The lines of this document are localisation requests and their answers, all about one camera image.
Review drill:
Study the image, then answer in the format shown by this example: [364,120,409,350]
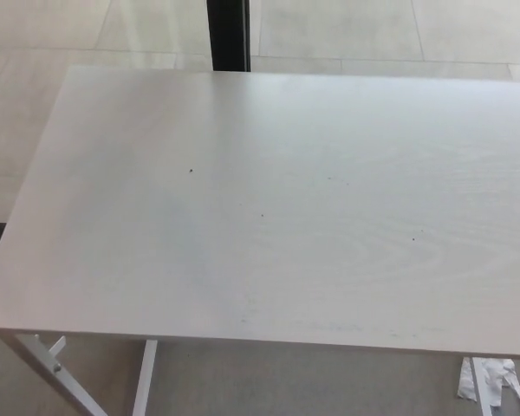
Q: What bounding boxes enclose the black vertical pillar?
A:
[205,0,253,73]

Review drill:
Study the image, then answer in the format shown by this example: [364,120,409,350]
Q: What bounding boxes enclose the white diagonal table leg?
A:
[13,333,110,416]

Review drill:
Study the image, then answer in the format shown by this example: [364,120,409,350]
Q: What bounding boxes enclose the crumpled white tape scrap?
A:
[455,357,520,416]

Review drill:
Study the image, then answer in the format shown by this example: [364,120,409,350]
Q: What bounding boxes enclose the white upright table leg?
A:
[469,355,500,416]
[131,340,159,416]

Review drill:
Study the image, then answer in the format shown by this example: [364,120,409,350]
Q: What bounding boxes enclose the white metal bracket strut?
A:
[46,335,68,357]

